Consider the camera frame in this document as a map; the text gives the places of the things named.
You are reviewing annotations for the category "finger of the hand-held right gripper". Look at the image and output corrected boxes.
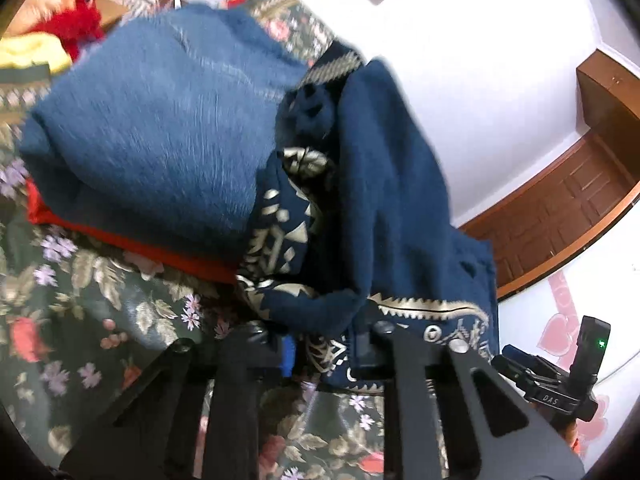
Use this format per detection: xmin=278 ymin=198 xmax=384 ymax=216
xmin=492 ymin=344 xmax=576 ymax=414

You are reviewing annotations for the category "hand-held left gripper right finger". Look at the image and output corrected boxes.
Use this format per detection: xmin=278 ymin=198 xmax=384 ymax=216
xmin=350 ymin=310 xmax=586 ymax=480

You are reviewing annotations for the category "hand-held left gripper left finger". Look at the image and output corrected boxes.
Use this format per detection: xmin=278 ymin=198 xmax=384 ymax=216
xmin=60 ymin=325 xmax=297 ymax=480

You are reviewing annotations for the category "navy patterned sweater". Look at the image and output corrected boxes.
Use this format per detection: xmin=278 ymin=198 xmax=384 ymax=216
xmin=17 ymin=2 xmax=501 ymax=397

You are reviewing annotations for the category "black device with green light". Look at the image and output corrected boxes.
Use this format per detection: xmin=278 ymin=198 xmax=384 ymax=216
xmin=536 ymin=270 xmax=617 ymax=457

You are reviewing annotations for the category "wooden door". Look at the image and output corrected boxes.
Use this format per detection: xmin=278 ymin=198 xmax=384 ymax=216
xmin=459 ymin=47 xmax=640 ymax=302

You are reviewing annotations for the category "red cloth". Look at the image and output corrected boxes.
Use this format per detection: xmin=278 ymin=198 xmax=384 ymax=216
xmin=26 ymin=177 xmax=242 ymax=287

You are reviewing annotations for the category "dark floral bedspread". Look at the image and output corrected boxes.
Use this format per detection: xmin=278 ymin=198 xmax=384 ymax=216
xmin=0 ymin=0 xmax=451 ymax=480

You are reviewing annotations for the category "red plush toy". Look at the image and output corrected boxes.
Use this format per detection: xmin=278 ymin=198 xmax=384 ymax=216
xmin=5 ymin=0 xmax=109 ymax=61

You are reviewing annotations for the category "yellow cloth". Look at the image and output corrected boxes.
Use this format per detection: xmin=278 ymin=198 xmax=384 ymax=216
xmin=0 ymin=32 xmax=74 ymax=72

